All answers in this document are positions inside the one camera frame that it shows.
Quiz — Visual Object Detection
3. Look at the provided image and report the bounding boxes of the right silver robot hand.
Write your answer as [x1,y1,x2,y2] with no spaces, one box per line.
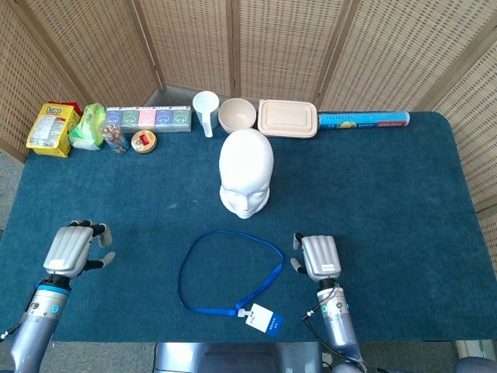
[290,232,342,281]

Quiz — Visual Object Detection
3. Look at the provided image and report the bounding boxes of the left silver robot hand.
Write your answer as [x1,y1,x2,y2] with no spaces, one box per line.
[42,219,116,279]

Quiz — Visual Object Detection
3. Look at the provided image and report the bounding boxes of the white and blue ID badge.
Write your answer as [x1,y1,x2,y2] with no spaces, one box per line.
[236,302,284,337]

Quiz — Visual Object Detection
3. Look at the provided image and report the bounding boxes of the blue lanyard strap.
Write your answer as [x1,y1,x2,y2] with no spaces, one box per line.
[177,230,285,315]

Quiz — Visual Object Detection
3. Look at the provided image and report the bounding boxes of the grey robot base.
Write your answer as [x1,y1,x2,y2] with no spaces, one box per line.
[155,341,323,373]

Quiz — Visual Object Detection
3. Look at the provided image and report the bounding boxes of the dark teal table mat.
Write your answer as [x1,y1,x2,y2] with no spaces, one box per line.
[0,111,492,343]

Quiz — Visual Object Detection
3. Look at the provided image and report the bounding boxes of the white foam mannequin head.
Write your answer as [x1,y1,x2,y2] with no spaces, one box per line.
[218,128,275,220]

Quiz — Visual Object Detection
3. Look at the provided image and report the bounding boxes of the yellow snack bag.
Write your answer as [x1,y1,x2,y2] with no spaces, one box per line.
[25,101,82,159]

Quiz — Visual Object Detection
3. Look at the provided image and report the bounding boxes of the clear jar of sticks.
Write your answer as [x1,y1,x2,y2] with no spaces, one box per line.
[101,124,130,155]

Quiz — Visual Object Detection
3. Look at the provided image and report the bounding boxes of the green white tissue pack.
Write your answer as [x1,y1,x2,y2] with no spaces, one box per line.
[68,103,107,151]

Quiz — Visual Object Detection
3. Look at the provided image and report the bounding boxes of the round tin red label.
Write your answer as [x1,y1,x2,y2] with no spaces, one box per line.
[130,130,159,155]

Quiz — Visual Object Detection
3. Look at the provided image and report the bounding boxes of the blue food wrap roll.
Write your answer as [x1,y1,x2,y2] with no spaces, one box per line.
[318,111,412,132]

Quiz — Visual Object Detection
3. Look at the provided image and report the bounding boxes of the beige lidded lunch box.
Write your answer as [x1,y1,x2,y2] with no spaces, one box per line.
[257,99,319,139]

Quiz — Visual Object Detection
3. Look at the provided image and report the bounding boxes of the pastel tissue box multipack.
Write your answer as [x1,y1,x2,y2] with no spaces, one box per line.
[105,105,193,134]

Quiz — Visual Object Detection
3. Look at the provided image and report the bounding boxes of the beige bowl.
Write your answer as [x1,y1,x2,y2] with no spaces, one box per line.
[217,97,258,135]

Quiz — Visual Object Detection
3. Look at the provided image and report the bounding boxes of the white blue measuring cup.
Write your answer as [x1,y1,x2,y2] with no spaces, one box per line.
[192,91,221,138]

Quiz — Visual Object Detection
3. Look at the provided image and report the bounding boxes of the woven bamboo folding screen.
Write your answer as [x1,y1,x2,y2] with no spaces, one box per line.
[0,0,497,265]

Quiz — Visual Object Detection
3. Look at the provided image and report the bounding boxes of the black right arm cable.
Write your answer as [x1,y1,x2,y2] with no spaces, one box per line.
[302,309,368,368]

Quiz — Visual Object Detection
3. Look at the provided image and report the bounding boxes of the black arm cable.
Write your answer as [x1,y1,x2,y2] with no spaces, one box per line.
[302,309,368,368]
[0,321,23,343]

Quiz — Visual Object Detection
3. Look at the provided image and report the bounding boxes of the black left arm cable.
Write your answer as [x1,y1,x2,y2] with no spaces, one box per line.
[0,321,23,343]

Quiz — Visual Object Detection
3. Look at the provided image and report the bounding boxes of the white metal frame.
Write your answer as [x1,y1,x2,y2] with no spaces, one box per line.
[456,340,491,361]

